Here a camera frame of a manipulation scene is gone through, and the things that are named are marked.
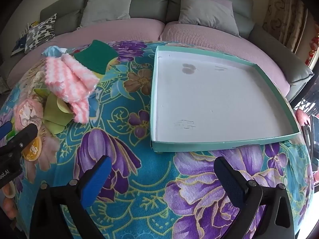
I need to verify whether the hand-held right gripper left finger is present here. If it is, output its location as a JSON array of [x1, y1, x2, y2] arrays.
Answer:
[[29, 155, 112, 239]]

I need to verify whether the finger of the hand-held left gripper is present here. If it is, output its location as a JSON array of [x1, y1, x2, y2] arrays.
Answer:
[[0, 124, 38, 156], [0, 121, 13, 141]]

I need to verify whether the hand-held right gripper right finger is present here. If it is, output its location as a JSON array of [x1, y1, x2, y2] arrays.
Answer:
[[214, 157, 296, 239]]

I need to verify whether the pink white knitted cloth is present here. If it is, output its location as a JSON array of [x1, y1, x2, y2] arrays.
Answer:
[[45, 53, 100, 123]]

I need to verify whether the teal shallow cardboard box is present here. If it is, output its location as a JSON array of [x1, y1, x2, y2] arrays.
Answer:
[[150, 45, 301, 153]]

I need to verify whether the green scouring sponge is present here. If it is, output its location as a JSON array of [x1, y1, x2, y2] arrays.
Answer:
[[73, 40, 117, 75]]

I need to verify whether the person's left hand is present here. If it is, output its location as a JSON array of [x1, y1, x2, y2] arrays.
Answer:
[[0, 180, 19, 221]]

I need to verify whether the floral blanket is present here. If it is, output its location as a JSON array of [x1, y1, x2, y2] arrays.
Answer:
[[0, 40, 316, 239]]

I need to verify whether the blue cushion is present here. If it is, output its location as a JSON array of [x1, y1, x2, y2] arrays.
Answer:
[[10, 33, 28, 56]]

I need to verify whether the light blue cloth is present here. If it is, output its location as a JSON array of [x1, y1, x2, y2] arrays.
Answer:
[[41, 46, 68, 58]]

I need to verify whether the dark metal stand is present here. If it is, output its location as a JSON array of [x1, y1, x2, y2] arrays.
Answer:
[[301, 116, 319, 172]]

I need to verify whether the pink plastic stool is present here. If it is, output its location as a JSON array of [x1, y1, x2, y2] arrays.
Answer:
[[294, 100, 314, 130]]

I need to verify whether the black white patterned pillow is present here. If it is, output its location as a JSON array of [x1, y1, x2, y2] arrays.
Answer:
[[24, 14, 57, 54]]

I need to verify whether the pink sofa cover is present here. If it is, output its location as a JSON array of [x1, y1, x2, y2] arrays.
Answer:
[[6, 17, 291, 97]]

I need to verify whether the plain grey pillow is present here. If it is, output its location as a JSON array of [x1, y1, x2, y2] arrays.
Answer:
[[80, 0, 136, 28]]

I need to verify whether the red hanging decoration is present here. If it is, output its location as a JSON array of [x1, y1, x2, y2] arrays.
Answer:
[[305, 33, 319, 66]]

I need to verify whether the grey pillow with pink band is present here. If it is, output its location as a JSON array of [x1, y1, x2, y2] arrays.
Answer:
[[178, 0, 242, 37]]

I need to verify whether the beige patterned curtain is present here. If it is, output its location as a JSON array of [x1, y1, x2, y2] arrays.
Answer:
[[263, 0, 308, 54]]

